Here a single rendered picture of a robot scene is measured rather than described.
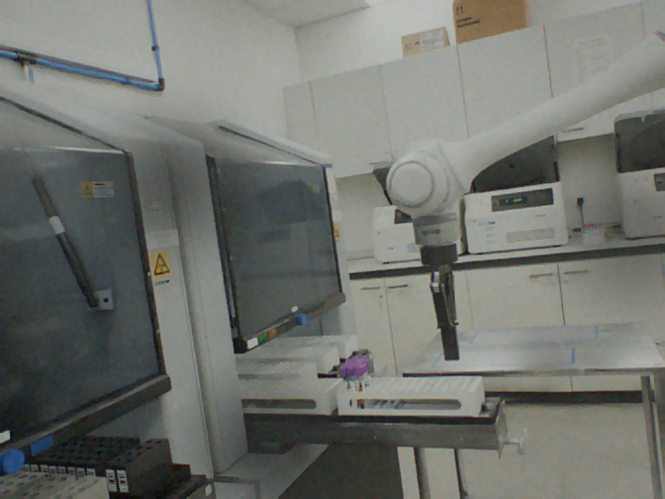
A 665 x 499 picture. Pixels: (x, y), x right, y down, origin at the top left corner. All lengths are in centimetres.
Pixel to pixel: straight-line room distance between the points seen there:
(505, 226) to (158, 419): 265
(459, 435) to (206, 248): 64
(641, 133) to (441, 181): 284
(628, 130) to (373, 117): 154
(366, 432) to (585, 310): 240
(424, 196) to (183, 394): 60
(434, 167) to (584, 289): 260
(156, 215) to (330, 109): 303
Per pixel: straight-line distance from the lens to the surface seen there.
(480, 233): 351
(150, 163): 117
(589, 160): 408
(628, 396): 370
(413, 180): 95
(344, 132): 404
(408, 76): 394
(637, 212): 347
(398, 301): 367
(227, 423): 131
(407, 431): 123
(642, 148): 385
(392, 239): 363
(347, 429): 128
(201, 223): 126
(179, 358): 118
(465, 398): 120
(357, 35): 449
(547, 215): 347
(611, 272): 348
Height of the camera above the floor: 124
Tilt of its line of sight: 3 degrees down
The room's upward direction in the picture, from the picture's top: 8 degrees counter-clockwise
